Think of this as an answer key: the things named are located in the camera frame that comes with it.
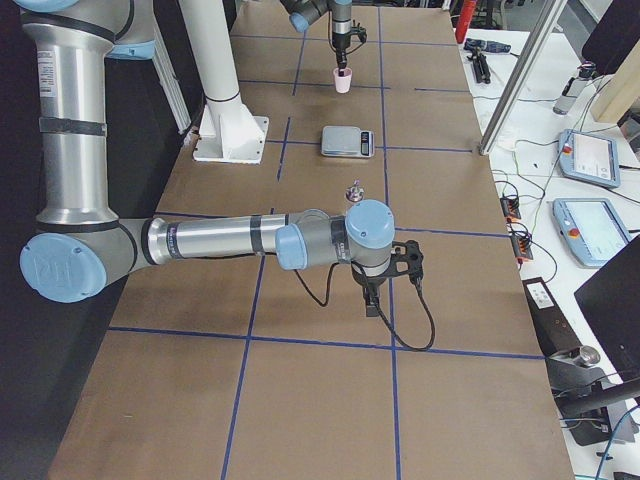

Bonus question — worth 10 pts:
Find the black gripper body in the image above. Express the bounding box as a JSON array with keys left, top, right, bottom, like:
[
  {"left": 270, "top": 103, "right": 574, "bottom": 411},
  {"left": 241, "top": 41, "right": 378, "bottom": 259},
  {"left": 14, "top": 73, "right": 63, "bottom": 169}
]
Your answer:
[
  {"left": 331, "top": 32, "right": 349, "bottom": 61},
  {"left": 351, "top": 263, "right": 388, "bottom": 300}
]

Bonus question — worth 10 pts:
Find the pink plastic cup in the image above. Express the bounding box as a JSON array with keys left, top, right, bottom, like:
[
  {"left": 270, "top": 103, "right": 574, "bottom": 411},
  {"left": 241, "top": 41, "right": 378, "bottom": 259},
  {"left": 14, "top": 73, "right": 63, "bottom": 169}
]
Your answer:
[{"left": 333, "top": 68, "right": 352, "bottom": 94}]

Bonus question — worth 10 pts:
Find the clear glass sauce bottle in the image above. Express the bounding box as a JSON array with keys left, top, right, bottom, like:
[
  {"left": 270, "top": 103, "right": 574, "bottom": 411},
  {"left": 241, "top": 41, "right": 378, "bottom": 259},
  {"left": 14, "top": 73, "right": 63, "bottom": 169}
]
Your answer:
[{"left": 345, "top": 180, "right": 364, "bottom": 203}]

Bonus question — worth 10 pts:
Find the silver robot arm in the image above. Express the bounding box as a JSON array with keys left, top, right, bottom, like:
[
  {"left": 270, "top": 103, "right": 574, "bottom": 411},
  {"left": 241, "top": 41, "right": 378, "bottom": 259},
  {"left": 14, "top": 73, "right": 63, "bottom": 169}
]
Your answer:
[
  {"left": 19, "top": 1, "right": 397, "bottom": 316},
  {"left": 280, "top": 0, "right": 352, "bottom": 77}
]

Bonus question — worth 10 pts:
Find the grey digital kitchen scale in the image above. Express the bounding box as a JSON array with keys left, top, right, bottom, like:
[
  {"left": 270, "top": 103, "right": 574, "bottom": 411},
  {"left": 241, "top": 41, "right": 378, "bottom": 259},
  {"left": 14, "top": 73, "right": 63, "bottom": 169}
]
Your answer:
[{"left": 321, "top": 126, "right": 375, "bottom": 158}]

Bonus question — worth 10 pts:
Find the red cylinder bottle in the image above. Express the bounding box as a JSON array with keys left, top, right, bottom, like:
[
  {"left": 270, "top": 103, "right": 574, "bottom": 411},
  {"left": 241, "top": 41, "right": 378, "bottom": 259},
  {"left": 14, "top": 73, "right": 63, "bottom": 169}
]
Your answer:
[{"left": 455, "top": 0, "right": 477, "bottom": 44}]

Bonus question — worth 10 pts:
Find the black folded tripod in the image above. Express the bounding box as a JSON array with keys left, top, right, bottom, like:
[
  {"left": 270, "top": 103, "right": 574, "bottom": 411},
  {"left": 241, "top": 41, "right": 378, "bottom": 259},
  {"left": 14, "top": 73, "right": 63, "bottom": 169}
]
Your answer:
[{"left": 467, "top": 47, "right": 491, "bottom": 84}]

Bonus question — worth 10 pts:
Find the orange black connector block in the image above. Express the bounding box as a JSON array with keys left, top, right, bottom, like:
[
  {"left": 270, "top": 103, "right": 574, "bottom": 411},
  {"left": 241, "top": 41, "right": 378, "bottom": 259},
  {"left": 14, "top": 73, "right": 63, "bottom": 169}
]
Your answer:
[{"left": 500, "top": 196, "right": 521, "bottom": 222}]

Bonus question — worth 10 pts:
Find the black box with label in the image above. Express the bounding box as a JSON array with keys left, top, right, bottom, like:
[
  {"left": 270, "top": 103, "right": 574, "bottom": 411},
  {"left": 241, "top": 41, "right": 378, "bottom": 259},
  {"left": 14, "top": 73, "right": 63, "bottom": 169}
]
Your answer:
[{"left": 522, "top": 277, "right": 580, "bottom": 357}]

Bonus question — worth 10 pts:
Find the black monitor stand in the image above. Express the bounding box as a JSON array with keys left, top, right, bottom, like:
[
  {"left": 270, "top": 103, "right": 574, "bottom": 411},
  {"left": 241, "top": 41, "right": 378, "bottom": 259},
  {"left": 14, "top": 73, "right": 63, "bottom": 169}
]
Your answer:
[{"left": 545, "top": 346, "right": 639, "bottom": 446}]

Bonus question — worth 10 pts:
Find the near blue teach pendant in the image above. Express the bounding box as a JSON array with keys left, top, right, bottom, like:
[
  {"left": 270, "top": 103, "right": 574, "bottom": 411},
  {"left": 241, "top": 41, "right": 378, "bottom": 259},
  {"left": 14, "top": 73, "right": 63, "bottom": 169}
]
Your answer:
[{"left": 552, "top": 198, "right": 632, "bottom": 268}]

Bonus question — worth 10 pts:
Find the blue teach pendant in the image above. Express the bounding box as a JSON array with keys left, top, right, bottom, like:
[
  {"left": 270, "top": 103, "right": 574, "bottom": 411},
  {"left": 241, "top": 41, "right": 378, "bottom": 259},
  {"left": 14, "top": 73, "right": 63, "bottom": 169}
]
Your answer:
[
  {"left": 552, "top": 198, "right": 632, "bottom": 268},
  {"left": 559, "top": 129, "right": 621, "bottom": 189}
]

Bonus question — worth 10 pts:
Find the grey handheld device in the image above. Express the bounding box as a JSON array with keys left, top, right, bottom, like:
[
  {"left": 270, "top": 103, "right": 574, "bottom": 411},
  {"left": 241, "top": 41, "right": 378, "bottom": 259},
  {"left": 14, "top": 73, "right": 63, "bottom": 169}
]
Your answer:
[{"left": 553, "top": 61, "right": 597, "bottom": 115}]

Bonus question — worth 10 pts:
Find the far blue teach pendant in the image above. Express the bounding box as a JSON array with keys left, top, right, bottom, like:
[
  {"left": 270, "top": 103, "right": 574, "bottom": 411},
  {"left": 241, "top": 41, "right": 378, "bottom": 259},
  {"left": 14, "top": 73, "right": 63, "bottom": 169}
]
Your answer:
[{"left": 559, "top": 129, "right": 621, "bottom": 189}]

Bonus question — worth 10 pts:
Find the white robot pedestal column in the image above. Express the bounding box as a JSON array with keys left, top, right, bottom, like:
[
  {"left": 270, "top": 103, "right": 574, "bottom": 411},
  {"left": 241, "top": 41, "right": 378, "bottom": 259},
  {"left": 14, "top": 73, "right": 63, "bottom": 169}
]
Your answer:
[{"left": 179, "top": 0, "right": 269, "bottom": 164}]

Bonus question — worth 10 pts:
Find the aluminium frame post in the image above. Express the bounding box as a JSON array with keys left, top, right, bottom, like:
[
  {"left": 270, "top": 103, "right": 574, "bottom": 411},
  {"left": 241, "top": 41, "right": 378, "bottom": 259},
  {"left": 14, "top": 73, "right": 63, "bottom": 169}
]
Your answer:
[{"left": 478, "top": 0, "right": 567, "bottom": 156}]

